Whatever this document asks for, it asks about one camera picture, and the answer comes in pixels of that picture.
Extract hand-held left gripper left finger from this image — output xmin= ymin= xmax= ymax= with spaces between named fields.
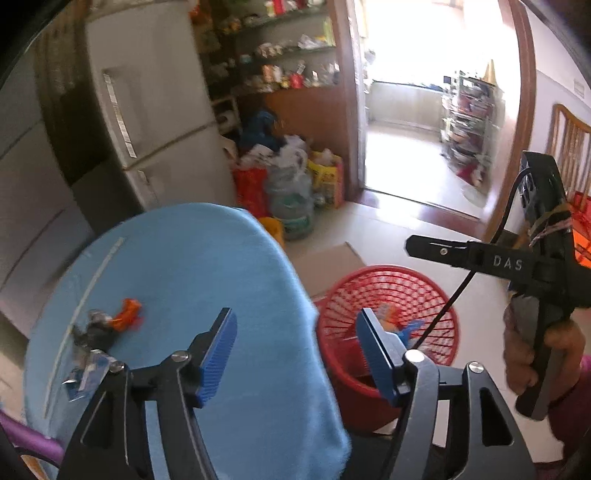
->
xmin=58 ymin=307 xmax=238 ymax=480

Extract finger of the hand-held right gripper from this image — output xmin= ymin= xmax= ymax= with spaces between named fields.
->
xmin=406 ymin=235 xmax=470 ymax=269

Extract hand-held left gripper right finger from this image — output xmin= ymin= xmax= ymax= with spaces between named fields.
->
xmin=355 ymin=308 xmax=539 ymax=480

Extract red white carton box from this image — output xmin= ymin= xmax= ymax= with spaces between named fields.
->
xmin=378 ymin=303 xmax=403 ymax=331

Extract blue plastic bag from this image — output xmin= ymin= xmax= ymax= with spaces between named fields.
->
xmin=398 ymin=320 xmax=426 ymax=344

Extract red plastic basket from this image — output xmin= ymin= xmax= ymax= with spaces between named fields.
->
xmin=314 ymin=265 xmax=460 ymax=432

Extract orange wrapper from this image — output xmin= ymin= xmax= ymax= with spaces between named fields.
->
xmin=110 ymin=298 xmax=144 ymax=332

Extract dark plastic bag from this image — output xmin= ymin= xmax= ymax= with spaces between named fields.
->
xmin=71 ymin=308 xmax=116 ymax=352

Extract torn blue foil wrapper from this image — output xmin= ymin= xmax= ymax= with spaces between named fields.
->
xmin=62 ymin=348 xmax=114 ymax=402

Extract person's right forearm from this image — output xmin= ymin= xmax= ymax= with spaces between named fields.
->
xmin=545 ymin=355 xmax=591 ymax=467

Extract person's right hand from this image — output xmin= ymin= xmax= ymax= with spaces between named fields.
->
xmin=502 ymin=295 xmax=583 ymax=394

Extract orange box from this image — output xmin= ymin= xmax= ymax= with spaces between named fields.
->
xmin=568 ymin=194 xmax=591 ymax=268

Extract flat cardboard sheet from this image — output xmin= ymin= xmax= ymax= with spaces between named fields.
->
xmin=286 ymin=242 xmax=370 ymax=301

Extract yellow bag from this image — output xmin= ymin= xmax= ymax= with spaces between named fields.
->
xmin=307 ymin=150 xmax=345 ymax=208

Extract orange plastic bucket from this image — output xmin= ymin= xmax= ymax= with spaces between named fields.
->
xmin=259 ymin=216 xmax=284 ymax=247

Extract wooden chair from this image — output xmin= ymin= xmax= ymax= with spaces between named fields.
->
xmin=551 ymin=104 xmax=591 ymax=199

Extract thin white stick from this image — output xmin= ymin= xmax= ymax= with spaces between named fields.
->
xmin=44 ymin=237 xmax=125 ymax=416

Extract large clear water jug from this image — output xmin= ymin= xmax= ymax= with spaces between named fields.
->
xmin=265 ymin=164 xmax=317 ymax=241

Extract red bag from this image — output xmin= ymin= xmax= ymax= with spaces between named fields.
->
xmin=233 ymin=166 xmax=273 ymax=220

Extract white plastic bag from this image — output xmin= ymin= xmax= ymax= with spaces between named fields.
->
xmin=240 ymin=134 xmax=309 ymax=172

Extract wooden shelf cabinet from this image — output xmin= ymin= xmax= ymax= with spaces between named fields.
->
xmin=189 ymin=0 xmax=365 ymax=204

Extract purple water bottle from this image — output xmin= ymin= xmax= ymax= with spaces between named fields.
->
xmin=0 ymin=411 xmax=65 ymax=462

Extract small white rack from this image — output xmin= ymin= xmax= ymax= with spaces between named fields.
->
xmin=212 ymin=95 xmax=241 ymax=136

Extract grey three-door refrigerator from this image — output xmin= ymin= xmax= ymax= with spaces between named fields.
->
xmin=0 ymin=46 xmax=98 ymax=324

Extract silver refrigerator with handle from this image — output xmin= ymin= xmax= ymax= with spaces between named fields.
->
xmin=85 ymin=0 xmax=238 ymax=213

